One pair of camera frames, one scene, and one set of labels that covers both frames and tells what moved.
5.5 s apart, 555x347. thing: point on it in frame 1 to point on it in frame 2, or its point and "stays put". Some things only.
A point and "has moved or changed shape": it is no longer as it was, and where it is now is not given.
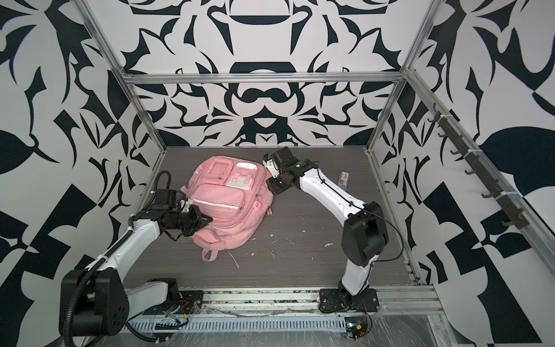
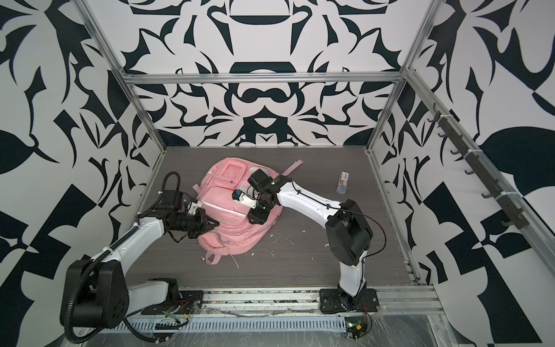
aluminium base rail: x=287 y=311 stays put
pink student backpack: x=235 y=193 has moved or changed shape
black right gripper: x=273 y=187 to x=256 y=217
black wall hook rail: x=517 y=220 stays put
